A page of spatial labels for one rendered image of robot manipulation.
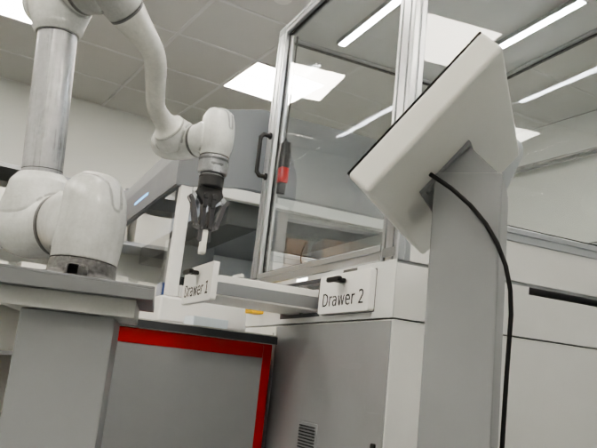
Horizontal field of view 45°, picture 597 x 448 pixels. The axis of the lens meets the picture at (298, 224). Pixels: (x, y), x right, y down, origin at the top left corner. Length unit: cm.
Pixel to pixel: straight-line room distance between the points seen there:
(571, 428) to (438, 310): 93
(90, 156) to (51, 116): 460
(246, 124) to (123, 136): 355
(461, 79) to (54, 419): 106
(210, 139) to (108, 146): 445
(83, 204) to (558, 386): 131
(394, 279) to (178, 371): 78
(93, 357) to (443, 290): 77
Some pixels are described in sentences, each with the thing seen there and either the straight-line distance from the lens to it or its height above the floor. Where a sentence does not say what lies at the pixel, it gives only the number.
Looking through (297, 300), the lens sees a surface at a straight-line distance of 212.
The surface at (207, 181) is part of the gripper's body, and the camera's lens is 214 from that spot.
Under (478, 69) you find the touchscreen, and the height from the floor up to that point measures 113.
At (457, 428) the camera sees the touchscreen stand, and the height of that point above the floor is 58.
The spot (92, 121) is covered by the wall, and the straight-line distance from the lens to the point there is 660.
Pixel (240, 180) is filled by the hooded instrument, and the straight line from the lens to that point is 311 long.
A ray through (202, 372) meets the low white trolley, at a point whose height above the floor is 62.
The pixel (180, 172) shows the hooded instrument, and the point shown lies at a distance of 303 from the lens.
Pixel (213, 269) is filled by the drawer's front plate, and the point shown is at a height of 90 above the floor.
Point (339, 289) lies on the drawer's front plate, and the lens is 199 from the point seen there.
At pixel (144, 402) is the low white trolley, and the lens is 222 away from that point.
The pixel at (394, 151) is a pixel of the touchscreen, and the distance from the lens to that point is 116.
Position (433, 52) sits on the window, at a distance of 203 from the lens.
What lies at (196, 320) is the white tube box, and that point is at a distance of 239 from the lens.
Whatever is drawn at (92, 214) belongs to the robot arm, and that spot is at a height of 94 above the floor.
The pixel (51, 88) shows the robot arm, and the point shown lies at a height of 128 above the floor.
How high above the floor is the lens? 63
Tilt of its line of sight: 12 degrees up
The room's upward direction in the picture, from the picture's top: 6 degrees clockwise
